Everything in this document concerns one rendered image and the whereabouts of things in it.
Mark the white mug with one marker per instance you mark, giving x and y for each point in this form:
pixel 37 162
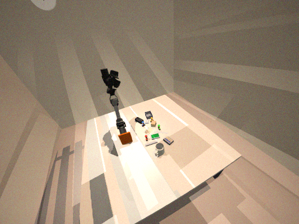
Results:
pixel 159 149

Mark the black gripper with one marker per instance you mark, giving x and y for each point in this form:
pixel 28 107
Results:
pixel 111 81

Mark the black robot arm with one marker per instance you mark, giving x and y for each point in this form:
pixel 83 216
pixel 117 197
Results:
pixel 119 121

